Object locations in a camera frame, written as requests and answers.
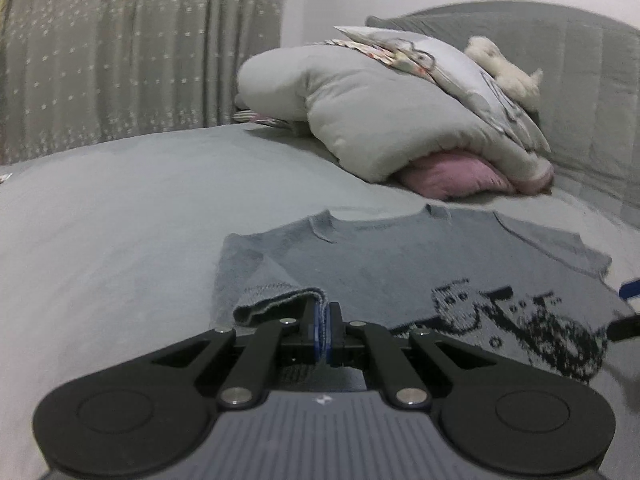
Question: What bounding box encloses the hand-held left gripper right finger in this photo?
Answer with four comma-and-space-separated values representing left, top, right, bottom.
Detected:
327, 302, 493, 408

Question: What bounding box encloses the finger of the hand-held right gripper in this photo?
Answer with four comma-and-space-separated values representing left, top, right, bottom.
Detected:
606, 312, 640, 342

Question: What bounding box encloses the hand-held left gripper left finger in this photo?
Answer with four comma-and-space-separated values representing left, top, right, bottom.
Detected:
150, 300, 327, 408

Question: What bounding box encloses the grey patterned knit sweater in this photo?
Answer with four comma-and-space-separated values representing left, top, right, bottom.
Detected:
212, 204, 640, 387

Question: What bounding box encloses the pink pillow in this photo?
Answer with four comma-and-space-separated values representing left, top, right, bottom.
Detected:
397, 151, 555, 202

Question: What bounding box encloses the striped cloth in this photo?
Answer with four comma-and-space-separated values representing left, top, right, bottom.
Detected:
232, 106, 292, 129

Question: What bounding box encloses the folded light grey duvet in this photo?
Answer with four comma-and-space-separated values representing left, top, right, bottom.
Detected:
235, 42, 554, 184

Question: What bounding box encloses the bed with grey sheet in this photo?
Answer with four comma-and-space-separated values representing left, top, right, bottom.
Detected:
0, 120, 640, 480

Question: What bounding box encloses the grey padded headboard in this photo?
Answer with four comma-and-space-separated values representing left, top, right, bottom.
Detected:
366, 0, 640, 235

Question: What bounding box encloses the floral patterned cloth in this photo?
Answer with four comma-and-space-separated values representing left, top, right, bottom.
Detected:
325, 37, 437, 82

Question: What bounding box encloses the white plush toy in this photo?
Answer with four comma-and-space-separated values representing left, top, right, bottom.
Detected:
463, 35, 544, 111

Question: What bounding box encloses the white pillow with outline print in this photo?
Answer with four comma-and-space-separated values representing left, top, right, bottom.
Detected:
334, 25, 552, 155

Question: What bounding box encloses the grey dotted curtain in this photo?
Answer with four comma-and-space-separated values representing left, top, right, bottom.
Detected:
0, 0, 292, 165

